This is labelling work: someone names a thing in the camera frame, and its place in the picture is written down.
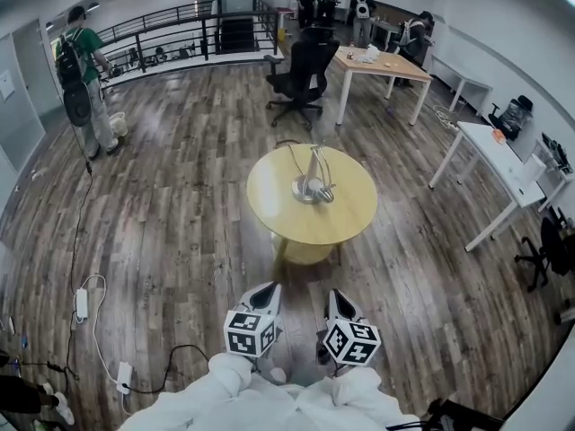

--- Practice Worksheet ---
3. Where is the person's right forearm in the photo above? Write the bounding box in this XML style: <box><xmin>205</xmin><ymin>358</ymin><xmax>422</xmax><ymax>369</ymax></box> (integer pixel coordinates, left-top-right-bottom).
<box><xmin>332</xmin><ymin>365</ymin><xmax>399</xmax><ymax>421</ymax></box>

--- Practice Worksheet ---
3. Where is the round yellow wooden table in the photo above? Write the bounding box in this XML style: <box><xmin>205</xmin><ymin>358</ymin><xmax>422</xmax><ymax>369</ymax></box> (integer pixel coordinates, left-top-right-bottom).
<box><xmin>245</xmin><ymin>144</ymin><xmax>378</xmax><ymax>282</ymax></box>

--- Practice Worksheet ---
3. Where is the black high-back office chair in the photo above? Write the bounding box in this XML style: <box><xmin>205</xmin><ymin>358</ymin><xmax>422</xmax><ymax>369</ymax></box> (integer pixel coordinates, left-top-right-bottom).
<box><xmin>263</xmin><ymin>25</ymin><xmax>341</xmax><ymax>129</ymax></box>

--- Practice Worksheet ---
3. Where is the white table with black items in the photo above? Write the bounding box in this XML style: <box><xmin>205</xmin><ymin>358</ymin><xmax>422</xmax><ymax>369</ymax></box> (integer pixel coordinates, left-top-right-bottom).
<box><xmin>536</xmin><ymin>132</ymin><xmax>575</xmax><ymax>215</ymax></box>

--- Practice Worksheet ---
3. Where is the silver metal desk lamp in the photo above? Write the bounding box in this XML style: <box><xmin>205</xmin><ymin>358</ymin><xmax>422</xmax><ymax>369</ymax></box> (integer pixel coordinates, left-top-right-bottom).
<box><xmin>290</xmin><ymin>144</ymin><xmax>337</xmax><ymax>206</ymax></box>

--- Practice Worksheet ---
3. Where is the person's white hooded top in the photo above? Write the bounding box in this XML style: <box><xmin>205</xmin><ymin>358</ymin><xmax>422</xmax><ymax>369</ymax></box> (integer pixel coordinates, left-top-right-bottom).
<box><xmin>117</xmin><ymin>374</ymin><xmax>423</xmax><ymax>431</ymax></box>

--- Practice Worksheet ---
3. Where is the long white desk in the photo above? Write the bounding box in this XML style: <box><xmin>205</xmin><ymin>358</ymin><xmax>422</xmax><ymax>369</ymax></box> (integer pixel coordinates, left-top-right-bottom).
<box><xmin>429</xmin><ymin>121</ymin><xmax>547</xmax><ymax>253</ymax></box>

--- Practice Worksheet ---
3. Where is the white power strip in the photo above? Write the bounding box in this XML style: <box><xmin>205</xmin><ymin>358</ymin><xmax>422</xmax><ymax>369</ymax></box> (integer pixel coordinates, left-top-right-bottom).
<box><xmin>75</xmin><ymin>287</ymin><xmax>89</xmax><ymax>325</ymax></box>
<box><xmin>115</xmin><ymin>360</ymin><xmax>134</xmax><ymax>395</ymax></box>

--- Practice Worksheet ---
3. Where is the black metal railing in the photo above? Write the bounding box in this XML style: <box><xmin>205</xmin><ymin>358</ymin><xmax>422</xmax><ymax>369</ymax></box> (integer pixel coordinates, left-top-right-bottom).
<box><xmin>93</xmin><ymin>0</ymin><xmax>282</xmax><ymax>89</ymax></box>

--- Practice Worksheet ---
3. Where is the person's left forearm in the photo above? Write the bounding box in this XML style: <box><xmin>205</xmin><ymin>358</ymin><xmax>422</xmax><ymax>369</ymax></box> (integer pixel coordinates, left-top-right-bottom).
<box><xmin>197</xmin><ymin>352</ymin><xmax>260</xmax><ymax>403</ymax></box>

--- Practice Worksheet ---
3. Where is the wooden table with white legs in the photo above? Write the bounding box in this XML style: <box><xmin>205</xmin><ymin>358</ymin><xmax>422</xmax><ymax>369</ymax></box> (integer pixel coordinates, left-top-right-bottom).
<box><xmin>332</xmin><ymin>45</ymin><xmax>435</xmax><ymax>128</ymax></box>

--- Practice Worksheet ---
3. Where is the white extension cable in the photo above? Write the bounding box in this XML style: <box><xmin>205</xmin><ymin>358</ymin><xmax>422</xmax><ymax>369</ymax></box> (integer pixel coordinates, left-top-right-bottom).
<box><xmin>433</xmin><ymin>105</ymin><xmax>459</xmax><ymax>129</ymax></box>

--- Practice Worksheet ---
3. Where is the white box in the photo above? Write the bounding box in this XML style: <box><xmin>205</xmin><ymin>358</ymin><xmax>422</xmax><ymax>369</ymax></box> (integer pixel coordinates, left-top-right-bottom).
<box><xmin>523</xmin><ymin>154</ymin><xmax>548</xmax><ymax>186</ymax></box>

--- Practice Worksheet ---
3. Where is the black device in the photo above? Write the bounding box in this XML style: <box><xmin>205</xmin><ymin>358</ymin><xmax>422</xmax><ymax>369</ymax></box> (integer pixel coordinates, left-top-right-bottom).
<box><xmin>424</xmin><ymin>397</ymin><xmax>507</xmax><ymax>431</ymax></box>

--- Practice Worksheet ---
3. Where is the office chair with plastic bag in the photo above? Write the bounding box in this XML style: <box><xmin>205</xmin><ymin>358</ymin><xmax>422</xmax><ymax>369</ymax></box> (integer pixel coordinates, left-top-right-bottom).
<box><xmin>488</xmin><ymin>94</ymin><xmax>535</xmax><ymax>141</ymax></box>

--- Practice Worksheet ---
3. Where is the thick black cable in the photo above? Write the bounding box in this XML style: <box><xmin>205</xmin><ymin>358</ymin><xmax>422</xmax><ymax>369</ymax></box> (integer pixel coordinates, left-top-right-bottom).
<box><xmin>128</xmin><ymin>343</ymin><xmax>210</xmax><ymax>395</ymax></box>

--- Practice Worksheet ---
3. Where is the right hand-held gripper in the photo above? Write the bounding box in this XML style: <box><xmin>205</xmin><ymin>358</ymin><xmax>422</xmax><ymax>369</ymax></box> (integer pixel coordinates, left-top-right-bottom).
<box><xmin>322</xmin><ymin>289</ymin><xmax>382</xmax><ymax>367</ymax></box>

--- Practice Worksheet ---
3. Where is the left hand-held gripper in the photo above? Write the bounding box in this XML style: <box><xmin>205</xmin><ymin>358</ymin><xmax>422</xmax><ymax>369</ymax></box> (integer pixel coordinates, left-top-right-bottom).
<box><xmin>223</xmin><ymin>281</ymin><xmax>283</xmax><ymax>359</ymax></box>

